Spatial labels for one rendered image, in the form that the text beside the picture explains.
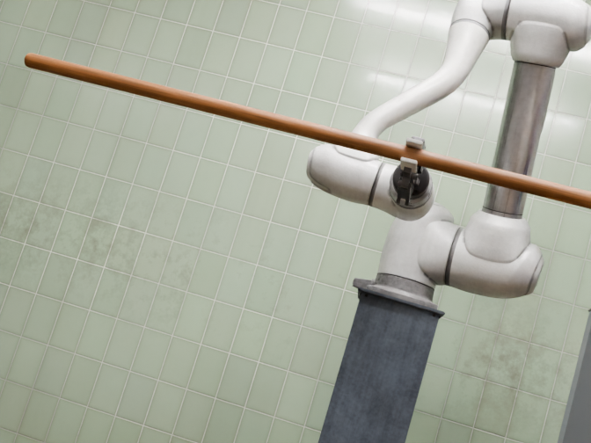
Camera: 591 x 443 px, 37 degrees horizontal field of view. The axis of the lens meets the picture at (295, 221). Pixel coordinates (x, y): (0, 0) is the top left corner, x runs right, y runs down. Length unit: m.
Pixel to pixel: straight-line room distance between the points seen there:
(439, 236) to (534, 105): 0.39
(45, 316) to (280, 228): 0.85
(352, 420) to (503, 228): 0.59
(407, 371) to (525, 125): 0.66
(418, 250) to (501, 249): 0.21
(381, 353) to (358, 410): 0.15
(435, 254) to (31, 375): 1.48
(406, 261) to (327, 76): 1.00
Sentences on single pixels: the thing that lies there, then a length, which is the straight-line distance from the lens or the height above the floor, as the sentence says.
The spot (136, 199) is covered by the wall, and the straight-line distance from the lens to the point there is 3.02.
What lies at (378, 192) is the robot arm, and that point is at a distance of 1.90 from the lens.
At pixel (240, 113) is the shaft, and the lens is 1.67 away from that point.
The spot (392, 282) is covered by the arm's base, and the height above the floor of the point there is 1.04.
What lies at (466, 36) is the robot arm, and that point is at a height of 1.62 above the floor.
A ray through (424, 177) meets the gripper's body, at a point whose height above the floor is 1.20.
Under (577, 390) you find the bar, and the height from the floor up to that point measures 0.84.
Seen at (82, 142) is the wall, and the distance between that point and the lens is 3.14.
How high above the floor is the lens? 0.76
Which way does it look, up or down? 9 degrees up
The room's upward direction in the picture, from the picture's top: 17 degrees clockwise
